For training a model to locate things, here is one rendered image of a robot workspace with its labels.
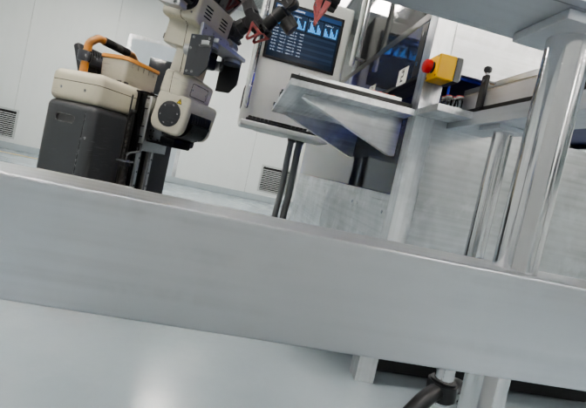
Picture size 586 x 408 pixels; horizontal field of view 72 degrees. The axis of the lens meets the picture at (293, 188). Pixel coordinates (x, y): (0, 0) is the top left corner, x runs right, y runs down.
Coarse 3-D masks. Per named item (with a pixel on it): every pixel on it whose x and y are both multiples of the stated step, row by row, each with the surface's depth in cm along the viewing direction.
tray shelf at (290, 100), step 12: (288, 84) 128; (300, 84) 121; (312, 84) 122; (288, 96) 142; (300, 96) 137; (324, 96) 128; (336, 96) 124; (348, 96) 124; (360, 96) 124; (276, 108) 177; (288, 108) 170; (300, 108) 163; (312, 108) 156; (372, 108) 130; (384, 108) 126; (396, 108) 126; (408, 108) 126; (324, 120) 182
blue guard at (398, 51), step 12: (408, 36) 147; (420, 36) 135; (396, 48) 157; (408, 48) 144; (384, 60) 170; (396, 60) 154; (408, 60) 142; (360, 72) 204; (372, 72) 182; (384, 72) 166; (396, 72) 151; (408, 72) 139; (348, 84) 225; (360, 84) 199; (372, 84) 179; (384, 84) 163; (396, 84) 149
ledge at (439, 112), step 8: (440, 104) 112; (424, 112) 120; (432, 112) 117; (440, 112) 115; (448, 112) 113; (456, 112) 113; (464, 112) 113; (472, 112) 113; (440, 120) 126; (448, 120) 123; (456, 120) 121
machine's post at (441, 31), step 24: (432, 24) 128; (456, 24) 125; (432, 48) 125; (432, 96) 126; (408, 120) 130; (432, 120) 126; (408, 144) 126; (408, 168) 126; (408, 192) 127; (408, 216) 127; (360, 360) 129
